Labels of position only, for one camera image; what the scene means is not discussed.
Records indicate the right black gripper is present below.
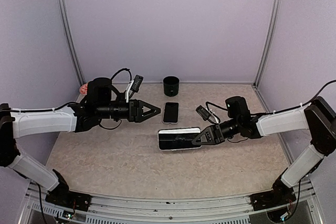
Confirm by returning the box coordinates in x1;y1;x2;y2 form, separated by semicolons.
191;117;241;145

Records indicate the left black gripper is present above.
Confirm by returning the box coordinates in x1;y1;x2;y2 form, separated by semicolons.
96;99;161;123

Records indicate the lavender phone case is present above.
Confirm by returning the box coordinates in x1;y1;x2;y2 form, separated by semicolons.
162;101;180;125

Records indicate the black phone top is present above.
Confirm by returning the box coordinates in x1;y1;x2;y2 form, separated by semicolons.
163;102;179;124

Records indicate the black phone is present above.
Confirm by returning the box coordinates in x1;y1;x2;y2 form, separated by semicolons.
163;102;179;124
159;127;202;151

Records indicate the black phone bottom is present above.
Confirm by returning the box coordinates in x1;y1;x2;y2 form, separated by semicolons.
159;127;202;151

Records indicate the clear phone case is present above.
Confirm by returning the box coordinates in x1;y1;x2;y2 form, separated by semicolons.
157;126;202;152

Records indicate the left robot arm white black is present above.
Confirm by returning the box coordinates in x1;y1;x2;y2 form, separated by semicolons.
1;75;161;206

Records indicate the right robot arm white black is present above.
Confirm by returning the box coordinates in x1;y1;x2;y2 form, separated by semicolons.
192;95;335;205

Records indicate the dark green mug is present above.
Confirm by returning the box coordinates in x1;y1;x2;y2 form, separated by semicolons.
163;76;180;97

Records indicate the red white patterned bowl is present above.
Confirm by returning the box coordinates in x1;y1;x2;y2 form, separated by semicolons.
79;83;88;95

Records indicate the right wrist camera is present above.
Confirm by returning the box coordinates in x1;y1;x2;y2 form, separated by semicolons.
195;105;220;124

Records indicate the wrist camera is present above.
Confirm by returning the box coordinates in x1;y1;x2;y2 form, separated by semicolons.
125;74;143;102
195;105;220;124

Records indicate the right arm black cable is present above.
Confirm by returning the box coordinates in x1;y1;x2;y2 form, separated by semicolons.
206;79;336;143

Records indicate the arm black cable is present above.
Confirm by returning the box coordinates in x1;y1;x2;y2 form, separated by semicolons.
206;79;336;143
10;68;132;224

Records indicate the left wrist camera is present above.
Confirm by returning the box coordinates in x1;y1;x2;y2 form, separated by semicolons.
125;74;143;102

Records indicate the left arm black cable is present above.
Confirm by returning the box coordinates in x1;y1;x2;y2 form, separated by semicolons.
10;68;132;224

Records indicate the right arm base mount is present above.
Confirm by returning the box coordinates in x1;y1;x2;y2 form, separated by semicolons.
250;191;296;211

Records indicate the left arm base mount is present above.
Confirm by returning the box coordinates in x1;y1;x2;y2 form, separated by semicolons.
45;191;92;212

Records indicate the front aluminium rail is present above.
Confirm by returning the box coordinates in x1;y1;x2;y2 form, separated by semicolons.
17;180;323;223

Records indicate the left aluminium frame post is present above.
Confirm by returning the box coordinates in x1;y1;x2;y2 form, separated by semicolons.
57;0;85;86

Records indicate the aluminium frame post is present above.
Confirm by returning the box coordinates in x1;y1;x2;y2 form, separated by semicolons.
253;0;281;89
57;0;85;86

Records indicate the right aluminium frame post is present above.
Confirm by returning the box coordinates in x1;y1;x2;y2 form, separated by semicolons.
253;0;281;89

